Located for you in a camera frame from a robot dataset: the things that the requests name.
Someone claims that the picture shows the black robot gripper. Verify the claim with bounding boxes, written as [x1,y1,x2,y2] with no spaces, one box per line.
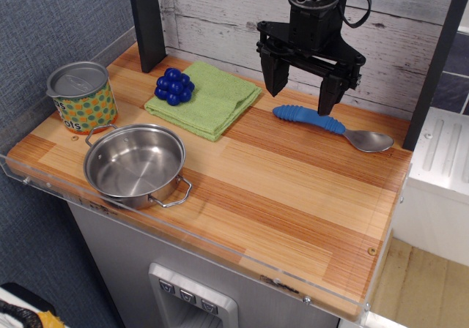
[257,0,366,116]

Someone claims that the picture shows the blue handled metal spoon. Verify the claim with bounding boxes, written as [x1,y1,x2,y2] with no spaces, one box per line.
[273,105,394,153]

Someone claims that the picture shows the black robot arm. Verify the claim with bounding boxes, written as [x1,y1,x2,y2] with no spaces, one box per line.
[256,0,371,116]

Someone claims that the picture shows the stainless steel pot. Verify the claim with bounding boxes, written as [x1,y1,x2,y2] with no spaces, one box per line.
[84,124,193,209]

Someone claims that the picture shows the green folded cloth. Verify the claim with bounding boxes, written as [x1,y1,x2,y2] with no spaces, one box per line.
[144,61,262,141]

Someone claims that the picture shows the blue toy grape cluster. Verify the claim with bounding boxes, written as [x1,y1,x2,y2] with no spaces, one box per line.
[154,67,195,106]

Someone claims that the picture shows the white toy sink unit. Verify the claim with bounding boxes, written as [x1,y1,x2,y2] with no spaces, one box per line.
[391,108,468,265]

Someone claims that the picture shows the polka dot tin can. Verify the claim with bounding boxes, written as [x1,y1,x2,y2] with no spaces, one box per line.
[46,61,118,135]

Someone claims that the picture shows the clear acrylic edge guard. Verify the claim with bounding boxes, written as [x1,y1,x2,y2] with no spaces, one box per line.
[1,157,394,327]

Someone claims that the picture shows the grey toy fridge cabinet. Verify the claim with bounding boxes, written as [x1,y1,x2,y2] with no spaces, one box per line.
[70,204,339,327]

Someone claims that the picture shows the silver dispenser panel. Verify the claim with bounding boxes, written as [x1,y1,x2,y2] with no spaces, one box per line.
[148,263,240,327]

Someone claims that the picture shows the yellow black object corner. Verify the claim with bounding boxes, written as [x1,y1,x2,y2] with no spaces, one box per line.
[1,283,67,327]

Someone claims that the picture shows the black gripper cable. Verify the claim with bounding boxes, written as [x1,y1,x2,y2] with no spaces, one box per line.
[339,0,372,29]

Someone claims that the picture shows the dark right vertical post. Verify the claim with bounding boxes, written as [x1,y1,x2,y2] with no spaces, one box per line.
[402,0,468,151]

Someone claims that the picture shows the dark vertical post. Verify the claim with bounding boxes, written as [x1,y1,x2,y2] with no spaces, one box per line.
[402,0,468,151]
[130,0,166,73]

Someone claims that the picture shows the dark left vertical post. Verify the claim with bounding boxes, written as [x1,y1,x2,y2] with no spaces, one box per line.
[130,0,166,73]

